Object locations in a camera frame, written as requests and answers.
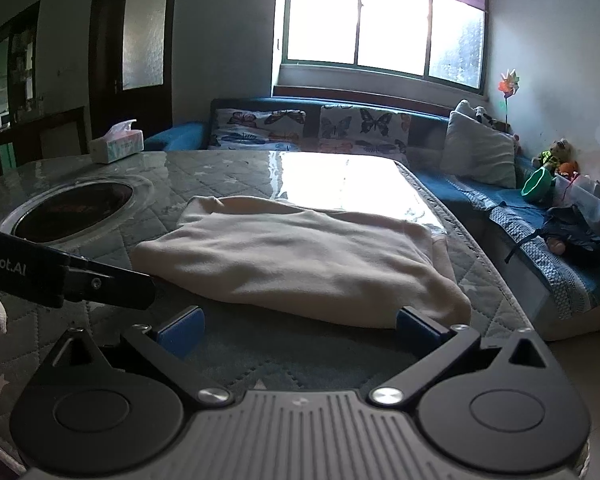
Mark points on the dark blue jacket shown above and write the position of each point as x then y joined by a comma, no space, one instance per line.
565,233

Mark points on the green plastic bowl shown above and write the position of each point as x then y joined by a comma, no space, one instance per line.
538,187

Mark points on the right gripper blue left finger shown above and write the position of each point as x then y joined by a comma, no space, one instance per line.
159,353

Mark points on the right butterfly cushion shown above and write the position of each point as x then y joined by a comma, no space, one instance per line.
364,131

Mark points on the green framed window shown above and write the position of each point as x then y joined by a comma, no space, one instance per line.
439,40

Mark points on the butterfly cushion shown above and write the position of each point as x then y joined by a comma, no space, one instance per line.
271,130
364,131

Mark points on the clear plastic storage box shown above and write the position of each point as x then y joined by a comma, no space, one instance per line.
568,193

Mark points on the blue corner sofa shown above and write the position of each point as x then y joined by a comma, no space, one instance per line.
560,296

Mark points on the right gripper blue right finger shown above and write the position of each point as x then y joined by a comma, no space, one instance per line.
440,352

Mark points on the stuffed toys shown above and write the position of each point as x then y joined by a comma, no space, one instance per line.
558,159

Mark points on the grey plain pillow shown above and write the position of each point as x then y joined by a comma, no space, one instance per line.
474,150

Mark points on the dark glass cabinet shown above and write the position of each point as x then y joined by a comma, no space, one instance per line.
19,104

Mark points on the colourful pinwheel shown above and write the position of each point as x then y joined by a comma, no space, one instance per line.
508,86

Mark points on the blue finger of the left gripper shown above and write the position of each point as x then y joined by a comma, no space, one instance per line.
110,285

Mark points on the white tissue box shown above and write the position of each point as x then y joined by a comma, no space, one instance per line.
122,140

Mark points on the dark wooden door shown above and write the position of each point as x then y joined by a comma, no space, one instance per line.
129,64

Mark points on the left butterfly cushion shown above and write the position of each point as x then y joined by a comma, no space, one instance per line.
271,130

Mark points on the cream sweatshirt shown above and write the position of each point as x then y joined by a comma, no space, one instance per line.
341,267

